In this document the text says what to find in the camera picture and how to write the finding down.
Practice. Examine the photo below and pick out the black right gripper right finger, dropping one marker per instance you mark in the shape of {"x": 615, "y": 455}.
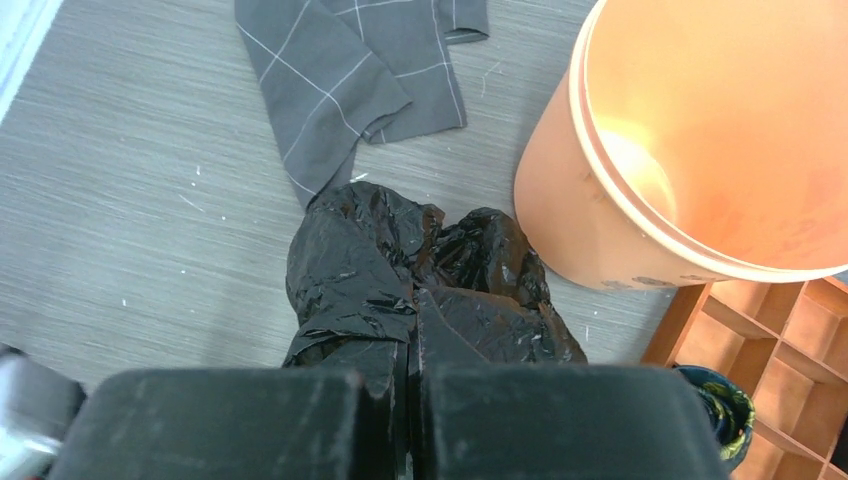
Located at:
{"x": 474, "y": 419}

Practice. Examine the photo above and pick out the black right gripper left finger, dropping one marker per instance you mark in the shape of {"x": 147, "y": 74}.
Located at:
{"x": 332, "y": 419}

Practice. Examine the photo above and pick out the black plastic trash bag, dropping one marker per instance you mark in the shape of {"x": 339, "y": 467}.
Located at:
{"x": 368, "y": 263}

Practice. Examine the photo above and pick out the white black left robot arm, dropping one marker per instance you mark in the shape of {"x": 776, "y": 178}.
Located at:
{"x": 38, "y": 406}

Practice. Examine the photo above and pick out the orange plastic trash bin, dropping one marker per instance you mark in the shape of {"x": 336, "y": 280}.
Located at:
{"x": 690, "y": 142}

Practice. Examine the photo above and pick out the dark blue patterned rolled item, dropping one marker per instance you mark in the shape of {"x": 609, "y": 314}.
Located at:
{"x": 730, "y": 409}

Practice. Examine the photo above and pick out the orange compartment tray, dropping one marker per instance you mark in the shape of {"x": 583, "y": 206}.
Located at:
{"x": 785, "y": 345}

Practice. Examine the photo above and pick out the grey checked cloth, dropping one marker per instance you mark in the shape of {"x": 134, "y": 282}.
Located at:
{"x": 336, "y": 73}

